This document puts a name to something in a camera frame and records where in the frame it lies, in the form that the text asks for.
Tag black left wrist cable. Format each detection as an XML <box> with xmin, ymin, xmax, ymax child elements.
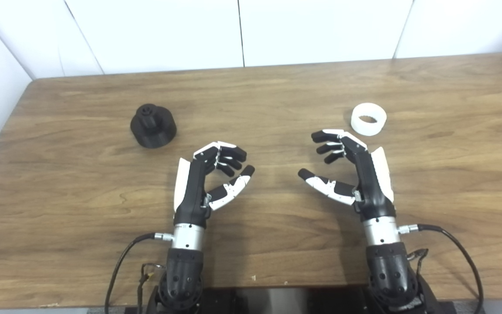
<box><xmin>104</xmin><ymin>232</ymin><xmax>174</xmax><ymax>314</ymax></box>

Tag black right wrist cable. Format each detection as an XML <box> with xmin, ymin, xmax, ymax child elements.
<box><xmin>398</xmin><ymin>223</ymin><xmax>485</xmax><ymax>314</ymax></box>

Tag thin left arm wires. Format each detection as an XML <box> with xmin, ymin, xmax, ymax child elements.
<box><xmin>137</xmin><ymin>263</ymin><xmax>166</xmax><ymax>314</ymax></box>

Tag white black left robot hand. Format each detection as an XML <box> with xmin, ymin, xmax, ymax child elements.
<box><xmin>173</xmin><ymin>141</ymin><xmax>256</xmax><ymax>228</ymax></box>

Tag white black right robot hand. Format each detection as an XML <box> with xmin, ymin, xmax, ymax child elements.
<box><xmin>298</xmin><ymin>129</ymin><xmax>397</xmax><ymax>221</ymax></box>

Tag white plastic ring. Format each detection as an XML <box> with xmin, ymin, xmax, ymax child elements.
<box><xmin>350</xmin><ymin>102</ymin><xmax>387</xmax><ymax>137</ymax></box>

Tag round black plastic part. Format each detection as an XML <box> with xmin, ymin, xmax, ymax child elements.
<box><xmin>130</xmin><ymin>103</ymin><xmax>177</xmax><ymax>149</ymax></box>

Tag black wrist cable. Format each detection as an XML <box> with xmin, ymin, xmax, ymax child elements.
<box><xmin>398</xmin><ymin>223</ymin><xmax>485</xmax><ymax>314</ymax></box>
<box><xmin>104</xmin><ymin>232</ymin><xmax>174</xmax><ymax>314</ymax></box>

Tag thin right arm wires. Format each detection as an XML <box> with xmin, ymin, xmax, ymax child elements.
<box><xmin>408</xmin><ymin>249</ymin><xmax>429</xmax><ymax>280</ymax></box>

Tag black robot torso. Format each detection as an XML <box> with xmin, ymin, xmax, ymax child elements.
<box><xmin>125</xmin><ymin>286</ymin><xmax>456</xmax><ymax>314</ymax></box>

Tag thin arm wires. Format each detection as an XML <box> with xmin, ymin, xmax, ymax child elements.
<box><xmin>137</xmin><ymin>263</ymin><xmax>166</xmax><ymax>314</ymax></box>
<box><xmin>408</xmin><ymin>249</ymin><xmax>429</xmax><ymax>280</ymax></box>

